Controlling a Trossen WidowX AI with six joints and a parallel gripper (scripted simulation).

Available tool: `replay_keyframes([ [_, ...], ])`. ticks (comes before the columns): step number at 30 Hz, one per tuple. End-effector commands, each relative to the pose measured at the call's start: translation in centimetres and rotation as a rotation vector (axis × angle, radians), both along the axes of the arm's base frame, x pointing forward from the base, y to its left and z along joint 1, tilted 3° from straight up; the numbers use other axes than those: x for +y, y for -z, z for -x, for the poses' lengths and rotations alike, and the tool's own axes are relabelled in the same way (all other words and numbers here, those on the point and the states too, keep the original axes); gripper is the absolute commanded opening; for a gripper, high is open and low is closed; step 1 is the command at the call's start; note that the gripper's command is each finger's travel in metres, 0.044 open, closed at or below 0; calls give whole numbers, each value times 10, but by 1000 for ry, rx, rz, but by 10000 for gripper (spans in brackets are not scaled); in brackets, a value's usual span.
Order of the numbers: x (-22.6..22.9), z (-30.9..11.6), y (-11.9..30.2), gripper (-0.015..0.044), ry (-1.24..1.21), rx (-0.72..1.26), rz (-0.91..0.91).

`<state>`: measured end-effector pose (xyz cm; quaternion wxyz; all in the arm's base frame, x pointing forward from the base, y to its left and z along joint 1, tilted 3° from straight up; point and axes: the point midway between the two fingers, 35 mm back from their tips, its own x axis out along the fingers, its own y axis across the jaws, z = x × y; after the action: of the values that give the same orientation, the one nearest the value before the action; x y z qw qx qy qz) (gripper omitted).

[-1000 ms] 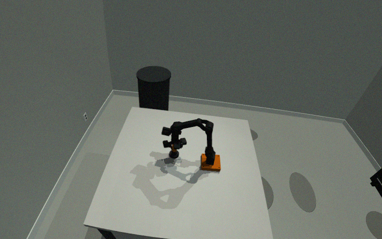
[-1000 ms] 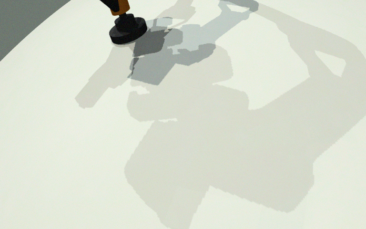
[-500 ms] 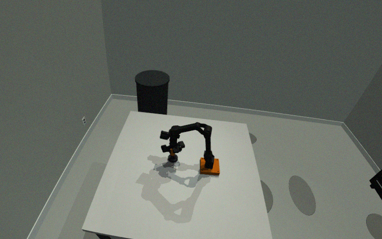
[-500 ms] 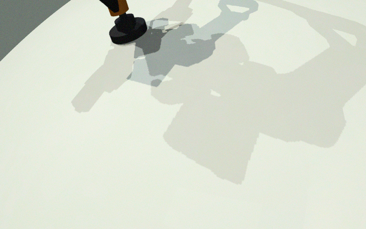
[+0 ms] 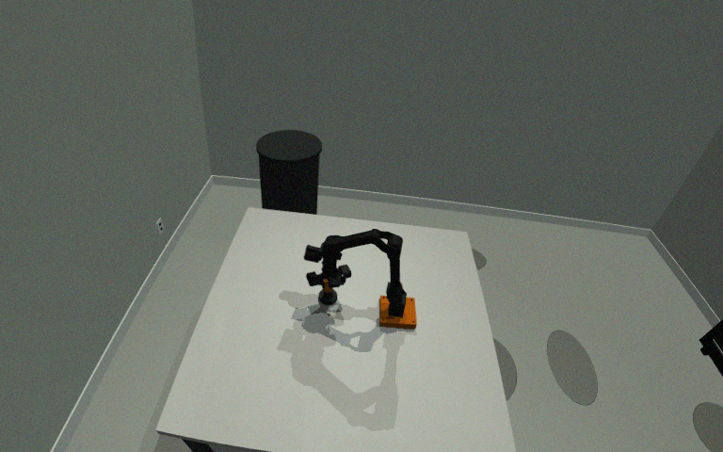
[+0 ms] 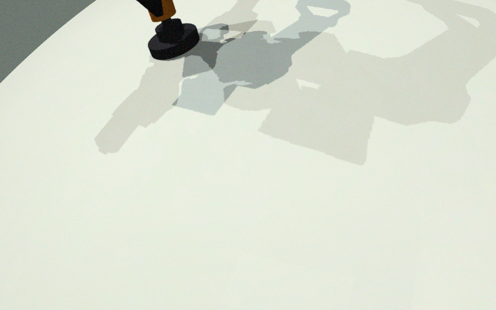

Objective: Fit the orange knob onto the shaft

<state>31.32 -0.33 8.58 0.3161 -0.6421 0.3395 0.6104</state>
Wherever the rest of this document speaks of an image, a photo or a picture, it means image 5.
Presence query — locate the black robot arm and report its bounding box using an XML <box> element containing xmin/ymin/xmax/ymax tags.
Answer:
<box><xmin>304</xmin><ymin>229</ymin><xmax>407</xmax><ymax>318</ymax></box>

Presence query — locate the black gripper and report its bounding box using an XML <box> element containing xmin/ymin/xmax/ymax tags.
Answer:
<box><xmin>307</xmin><ymin>262</ymin><xmax>351</xmax><ymax>289</ymax></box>

